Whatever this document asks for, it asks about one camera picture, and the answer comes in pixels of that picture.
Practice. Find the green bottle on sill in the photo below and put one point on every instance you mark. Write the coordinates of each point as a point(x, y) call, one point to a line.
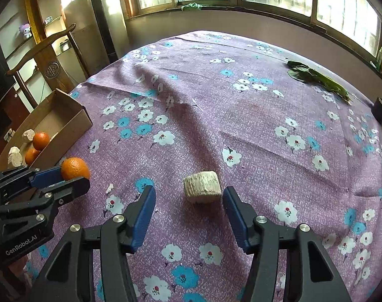
point(379, 59)

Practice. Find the wooden chair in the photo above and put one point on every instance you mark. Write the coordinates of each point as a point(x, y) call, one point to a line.
point(48, 65)

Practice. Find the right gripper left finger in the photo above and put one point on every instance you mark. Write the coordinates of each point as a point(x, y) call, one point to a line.
point(68, 273)

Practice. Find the green cloth on sill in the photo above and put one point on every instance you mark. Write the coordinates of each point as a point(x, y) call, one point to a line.
point(192, 6)

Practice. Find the wooden display shelf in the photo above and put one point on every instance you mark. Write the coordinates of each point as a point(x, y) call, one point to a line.
point(14, 46)

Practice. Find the small dark bottle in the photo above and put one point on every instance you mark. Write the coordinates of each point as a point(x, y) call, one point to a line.
point(381, 110)

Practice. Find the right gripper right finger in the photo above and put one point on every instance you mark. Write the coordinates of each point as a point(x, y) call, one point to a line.
point(310, 273)

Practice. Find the tall standing air conditioner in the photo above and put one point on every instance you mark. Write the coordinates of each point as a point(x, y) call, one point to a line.
point(100, 32)

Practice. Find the orange tangerine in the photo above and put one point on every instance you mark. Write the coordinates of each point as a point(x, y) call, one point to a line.
point(31, 156)
point(40, 141)
point(72, 168)

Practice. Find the beige sugarcane chunk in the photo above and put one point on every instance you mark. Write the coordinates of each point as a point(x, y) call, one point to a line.
point(28, 135)
point(202, 187)
point(14, 157)

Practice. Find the brown cardboard box tray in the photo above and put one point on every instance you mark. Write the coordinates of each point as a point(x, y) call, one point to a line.
point(60, 116)

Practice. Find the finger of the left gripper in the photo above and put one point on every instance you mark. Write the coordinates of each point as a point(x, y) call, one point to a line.
point(54, 195)
point(22, 178)

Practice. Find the green leafy vegetable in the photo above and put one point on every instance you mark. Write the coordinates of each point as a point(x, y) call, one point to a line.
point(305, 74)

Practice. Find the purple floral tablecloth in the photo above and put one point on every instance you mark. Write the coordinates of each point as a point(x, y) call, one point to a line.
point(210, 101)

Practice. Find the purple plush toy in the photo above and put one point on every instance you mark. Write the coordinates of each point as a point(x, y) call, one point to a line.
point(25, 30)

